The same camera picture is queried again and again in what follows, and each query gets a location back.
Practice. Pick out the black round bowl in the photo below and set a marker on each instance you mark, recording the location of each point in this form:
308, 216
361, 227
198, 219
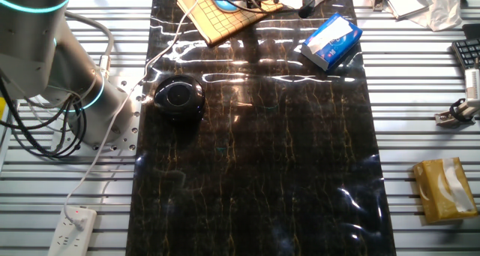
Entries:
179, 96

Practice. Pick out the wooden grid board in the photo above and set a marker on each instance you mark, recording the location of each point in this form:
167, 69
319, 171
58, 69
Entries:
217, 23

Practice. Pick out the white plastic bag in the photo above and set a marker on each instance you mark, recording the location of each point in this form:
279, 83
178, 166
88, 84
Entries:
444, 8

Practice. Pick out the black marble pattern mat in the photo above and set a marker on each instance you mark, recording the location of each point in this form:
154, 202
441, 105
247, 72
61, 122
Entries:
262, 166

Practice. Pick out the grey flat device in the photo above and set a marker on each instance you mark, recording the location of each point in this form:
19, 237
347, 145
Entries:
405, 2

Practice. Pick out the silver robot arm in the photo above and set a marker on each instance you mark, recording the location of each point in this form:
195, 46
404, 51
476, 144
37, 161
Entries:
37, 53

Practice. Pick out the yellow tissue box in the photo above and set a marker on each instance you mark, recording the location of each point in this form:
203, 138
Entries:
444, 190

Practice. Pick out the white power strip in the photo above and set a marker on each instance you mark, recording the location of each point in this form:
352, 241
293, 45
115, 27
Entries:
71, 233

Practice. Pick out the black keyboard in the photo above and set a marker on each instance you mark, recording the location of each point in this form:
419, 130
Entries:
468, 52

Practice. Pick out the blue tissue box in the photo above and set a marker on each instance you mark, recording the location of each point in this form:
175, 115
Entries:
333, 42

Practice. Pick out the black small box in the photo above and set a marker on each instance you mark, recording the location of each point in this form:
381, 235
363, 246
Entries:
471, 31

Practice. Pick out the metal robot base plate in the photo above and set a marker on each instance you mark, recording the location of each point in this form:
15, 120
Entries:
129, 121

